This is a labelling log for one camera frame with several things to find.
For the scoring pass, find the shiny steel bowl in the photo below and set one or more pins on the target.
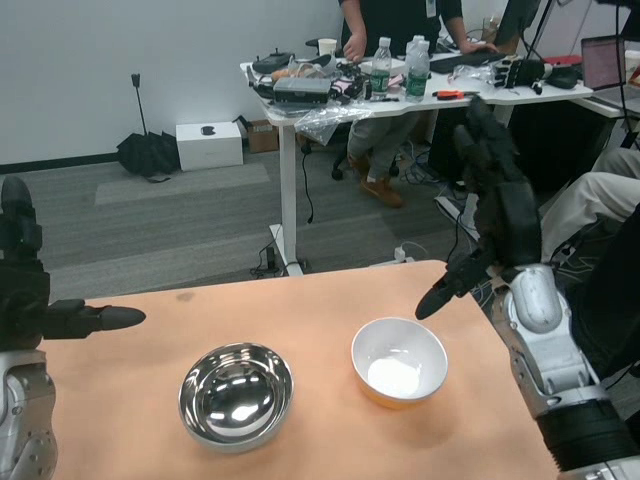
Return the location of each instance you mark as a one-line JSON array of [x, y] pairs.
[[235, 395]]

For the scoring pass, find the brown cardboard box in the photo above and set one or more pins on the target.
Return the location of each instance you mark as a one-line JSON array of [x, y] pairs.
[[263, 137]]

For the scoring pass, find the black folded umbrella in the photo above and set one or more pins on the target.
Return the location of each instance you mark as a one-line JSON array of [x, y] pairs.
[[147, 152]]

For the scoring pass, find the orange and white plastic bowl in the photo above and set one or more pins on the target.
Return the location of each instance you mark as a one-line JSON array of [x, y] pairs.
[[395, 370]]

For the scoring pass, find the white food container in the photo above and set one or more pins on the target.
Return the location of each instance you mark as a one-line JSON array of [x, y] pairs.
[[395, 65]]

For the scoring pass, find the seated person in beige trousers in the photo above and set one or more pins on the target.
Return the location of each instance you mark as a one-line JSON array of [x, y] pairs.
[[590, 195]]

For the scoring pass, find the silver open laptop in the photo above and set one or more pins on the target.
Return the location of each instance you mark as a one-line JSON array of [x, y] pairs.
[[602, 62]]

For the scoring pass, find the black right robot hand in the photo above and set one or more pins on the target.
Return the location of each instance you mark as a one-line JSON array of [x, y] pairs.
[[505, 210]]

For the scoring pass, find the clear plastic bag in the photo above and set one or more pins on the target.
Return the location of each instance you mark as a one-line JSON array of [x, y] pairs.
[[330, 120]]

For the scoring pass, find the white box with black logo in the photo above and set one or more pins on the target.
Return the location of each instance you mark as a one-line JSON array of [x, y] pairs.
[[210, 147]]

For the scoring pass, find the black keyboard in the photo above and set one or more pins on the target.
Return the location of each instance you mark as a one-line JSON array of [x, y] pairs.
[[465, 61]]

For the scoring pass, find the clear water bottle green label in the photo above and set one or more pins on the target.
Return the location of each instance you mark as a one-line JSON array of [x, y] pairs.
[[411, 45], [417, 75], [381, 70]]

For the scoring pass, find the black robotic hand on desk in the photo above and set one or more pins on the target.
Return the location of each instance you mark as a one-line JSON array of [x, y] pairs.
[[520, 72]]

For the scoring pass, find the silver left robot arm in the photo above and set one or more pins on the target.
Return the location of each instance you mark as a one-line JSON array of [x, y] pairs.
[[25, 415]]

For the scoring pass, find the white paper cup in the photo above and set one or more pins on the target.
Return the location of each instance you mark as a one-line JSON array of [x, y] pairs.
[[327, 46]]

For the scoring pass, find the standing person in black shirt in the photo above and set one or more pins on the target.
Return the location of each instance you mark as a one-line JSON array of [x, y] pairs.
[[395, 20]]

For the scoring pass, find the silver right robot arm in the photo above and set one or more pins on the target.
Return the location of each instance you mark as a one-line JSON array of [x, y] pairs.
[[545, 350]]

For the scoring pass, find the black computer monitor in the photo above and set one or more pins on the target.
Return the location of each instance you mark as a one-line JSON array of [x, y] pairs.
[[517, 22]]

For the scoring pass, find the white standing desk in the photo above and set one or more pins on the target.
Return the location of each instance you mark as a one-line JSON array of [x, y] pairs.
[[450, 102]]

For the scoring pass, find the grey side desk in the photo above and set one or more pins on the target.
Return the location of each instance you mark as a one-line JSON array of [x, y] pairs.
[[607, 105]]

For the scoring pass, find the black floor power strip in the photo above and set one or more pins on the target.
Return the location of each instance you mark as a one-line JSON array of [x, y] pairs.
[[270, 260]]

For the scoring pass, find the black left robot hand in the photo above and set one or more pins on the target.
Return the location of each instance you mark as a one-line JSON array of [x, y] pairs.
[[25, 300]]

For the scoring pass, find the grey flat device box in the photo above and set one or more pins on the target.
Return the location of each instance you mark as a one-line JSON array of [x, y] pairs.
[[302, 89]]

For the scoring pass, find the black rounded device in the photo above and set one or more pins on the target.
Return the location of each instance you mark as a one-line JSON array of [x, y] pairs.
[[564, 77]]

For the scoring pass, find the black remote controller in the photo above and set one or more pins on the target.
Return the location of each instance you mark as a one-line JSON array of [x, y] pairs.
[[270, 63]]

